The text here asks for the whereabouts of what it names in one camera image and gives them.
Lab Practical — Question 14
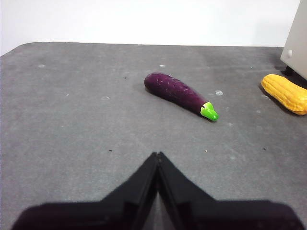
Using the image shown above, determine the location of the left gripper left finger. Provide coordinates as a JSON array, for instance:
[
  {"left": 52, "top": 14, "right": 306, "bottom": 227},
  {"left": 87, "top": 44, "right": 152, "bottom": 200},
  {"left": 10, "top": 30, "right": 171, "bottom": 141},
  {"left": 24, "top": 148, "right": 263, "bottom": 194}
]
[{"left": 11, "top": 152, "right": 159, "bottom": 230}]

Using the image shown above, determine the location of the cream Toshiba toaster oven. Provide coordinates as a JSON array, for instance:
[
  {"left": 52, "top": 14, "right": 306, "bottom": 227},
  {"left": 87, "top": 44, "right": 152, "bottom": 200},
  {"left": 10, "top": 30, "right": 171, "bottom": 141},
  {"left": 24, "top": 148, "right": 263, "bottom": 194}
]
[{"left": 280, "top": 0, "right": 307, "bottom": 81}]

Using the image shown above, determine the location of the purple toy eggplant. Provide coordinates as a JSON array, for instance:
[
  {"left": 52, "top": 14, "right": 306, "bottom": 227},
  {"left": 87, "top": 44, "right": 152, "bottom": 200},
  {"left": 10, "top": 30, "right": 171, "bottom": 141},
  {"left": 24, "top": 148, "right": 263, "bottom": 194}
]
[{"left": 143, "top": 72, "right": 220, "bottom": 122}]

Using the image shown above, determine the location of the yellow toy corn cob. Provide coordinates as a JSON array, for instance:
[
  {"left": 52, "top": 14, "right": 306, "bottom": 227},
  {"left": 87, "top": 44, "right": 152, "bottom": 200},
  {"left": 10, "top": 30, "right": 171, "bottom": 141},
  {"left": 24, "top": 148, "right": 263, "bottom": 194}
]
[{"left": 260, "top": 74, "right": 307, "bottom": 116}]

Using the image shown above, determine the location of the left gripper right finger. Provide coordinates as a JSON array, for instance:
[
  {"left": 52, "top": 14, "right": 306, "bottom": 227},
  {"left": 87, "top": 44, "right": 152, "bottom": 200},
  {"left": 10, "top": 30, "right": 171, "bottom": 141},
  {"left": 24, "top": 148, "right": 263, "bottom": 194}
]
[{"left": 157, "top": 151, "right": 303, "bottom": 230}]

